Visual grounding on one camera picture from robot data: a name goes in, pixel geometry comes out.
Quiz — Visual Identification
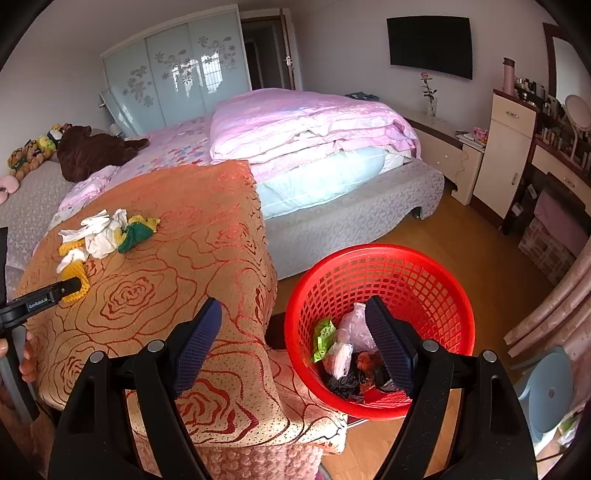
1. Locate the brown vanity dresser with mirror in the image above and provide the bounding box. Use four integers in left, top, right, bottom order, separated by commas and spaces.
501, 22, 591, 241

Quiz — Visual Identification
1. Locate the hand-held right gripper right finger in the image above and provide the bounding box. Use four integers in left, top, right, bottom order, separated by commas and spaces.
364, 295, 539, 480

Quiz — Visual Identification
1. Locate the row of cosmetic bottles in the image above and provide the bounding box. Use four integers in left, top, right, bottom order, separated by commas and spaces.
515, 76, 591, 171

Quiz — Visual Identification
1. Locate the round white makeup mirror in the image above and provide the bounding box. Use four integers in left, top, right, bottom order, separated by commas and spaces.
564, 95, 591, 162

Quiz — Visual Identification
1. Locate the black plastic bag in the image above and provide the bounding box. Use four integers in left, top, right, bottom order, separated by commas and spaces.
324, 364, 393, 403

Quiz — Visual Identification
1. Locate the clear printed plastic wrapper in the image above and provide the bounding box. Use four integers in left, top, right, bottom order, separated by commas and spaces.
364, 378, 411, 397

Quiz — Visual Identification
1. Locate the pink printed pillow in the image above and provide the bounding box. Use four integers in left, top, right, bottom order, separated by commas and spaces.
48, 165, 118, 229

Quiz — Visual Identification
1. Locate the light blue plastic stool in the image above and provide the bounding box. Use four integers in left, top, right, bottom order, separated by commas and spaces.
512, 346, 575, 446

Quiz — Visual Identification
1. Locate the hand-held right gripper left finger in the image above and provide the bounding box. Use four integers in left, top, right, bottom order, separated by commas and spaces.
48, 296, 223, 480

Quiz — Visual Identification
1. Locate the red plastic basket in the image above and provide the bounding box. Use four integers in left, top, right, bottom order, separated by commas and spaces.
284, 243, 476, 421

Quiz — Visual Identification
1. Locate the pink curtain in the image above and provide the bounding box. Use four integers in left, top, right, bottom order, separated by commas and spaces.
503, 222, 591, 444

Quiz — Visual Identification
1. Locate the tall cream cabinet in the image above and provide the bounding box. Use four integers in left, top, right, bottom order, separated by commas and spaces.
472, 89, 540, 221

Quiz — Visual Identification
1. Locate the clear plastic bag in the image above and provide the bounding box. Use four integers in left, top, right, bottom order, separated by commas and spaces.
336, 302, 378, 355

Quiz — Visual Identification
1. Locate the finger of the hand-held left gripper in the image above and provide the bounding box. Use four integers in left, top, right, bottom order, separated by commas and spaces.
46, 276, 82, 306

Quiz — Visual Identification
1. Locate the light green wrapper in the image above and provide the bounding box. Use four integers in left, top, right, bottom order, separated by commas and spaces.
312, 318, 337, 364

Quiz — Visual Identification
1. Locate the pink floral bedsheet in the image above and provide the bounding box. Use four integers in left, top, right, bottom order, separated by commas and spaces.
48, 115, 218, 232

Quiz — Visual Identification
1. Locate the yellow foam fruit net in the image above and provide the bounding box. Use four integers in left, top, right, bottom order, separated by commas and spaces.
60, 272, 92, 304
57, 237, 88, 260

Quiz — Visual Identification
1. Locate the orange rose-patterned tablecloth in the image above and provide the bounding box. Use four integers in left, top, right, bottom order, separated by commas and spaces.
14, 159, 348, 455

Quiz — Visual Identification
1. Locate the yellow plush toy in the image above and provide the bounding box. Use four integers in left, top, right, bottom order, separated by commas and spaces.
6, 123, 63, 182

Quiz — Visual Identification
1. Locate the light blue pillow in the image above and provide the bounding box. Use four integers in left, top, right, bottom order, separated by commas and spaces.
256, 148, 416, 220

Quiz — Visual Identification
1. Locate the dark stool with purple cushion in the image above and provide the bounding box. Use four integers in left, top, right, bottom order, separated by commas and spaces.
531, 178, 589, 257

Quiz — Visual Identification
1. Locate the pink rose in vase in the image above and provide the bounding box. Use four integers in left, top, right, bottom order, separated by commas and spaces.
419, 71, 439, 118

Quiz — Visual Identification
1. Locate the black wall television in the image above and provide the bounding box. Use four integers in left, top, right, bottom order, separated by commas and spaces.
386, 15, 475, 81

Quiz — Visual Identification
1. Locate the white room door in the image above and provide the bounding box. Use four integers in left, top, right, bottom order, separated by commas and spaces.
240, 13, 304, 93

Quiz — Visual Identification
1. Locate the brown plush toy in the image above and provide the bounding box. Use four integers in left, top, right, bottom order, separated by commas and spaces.
56, 124, 151, 182

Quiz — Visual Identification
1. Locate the pink fuzzy cloth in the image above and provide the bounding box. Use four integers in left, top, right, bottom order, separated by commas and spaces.
134, 440, 324, 480

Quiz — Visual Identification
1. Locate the pink plush toy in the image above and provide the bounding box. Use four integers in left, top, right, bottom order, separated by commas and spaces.
0, 174, 20, 205

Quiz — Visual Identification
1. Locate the person's left hand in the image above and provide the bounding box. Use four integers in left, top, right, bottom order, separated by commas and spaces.
19, 330, 41, 385

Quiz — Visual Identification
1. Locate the brown plastic bag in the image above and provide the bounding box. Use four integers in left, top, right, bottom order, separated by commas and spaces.
353, 352, 385, 372

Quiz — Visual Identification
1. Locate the white plastic bag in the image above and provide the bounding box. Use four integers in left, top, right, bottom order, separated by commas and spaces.
322, 342, 355, 380

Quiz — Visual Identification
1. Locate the grey covered bed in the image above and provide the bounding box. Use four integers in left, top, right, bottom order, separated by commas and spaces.
0, 88, 445, 280

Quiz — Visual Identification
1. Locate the pink duvet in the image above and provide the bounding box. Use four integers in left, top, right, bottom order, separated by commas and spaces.
209, 88, 423, 178

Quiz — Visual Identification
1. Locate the patterned storage box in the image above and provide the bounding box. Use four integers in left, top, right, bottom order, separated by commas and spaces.
518, 217, 578, 287

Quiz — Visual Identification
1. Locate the green yellow knit cloth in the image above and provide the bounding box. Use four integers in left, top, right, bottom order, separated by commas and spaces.
117, 216, 161, 254

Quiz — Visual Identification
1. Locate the low cream cabinet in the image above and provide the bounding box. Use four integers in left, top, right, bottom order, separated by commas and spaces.
402, 111, 485, 206

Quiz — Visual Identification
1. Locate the glass sliding-door wardrobe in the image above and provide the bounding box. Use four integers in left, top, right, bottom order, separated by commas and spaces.
100, 4, 254, 139

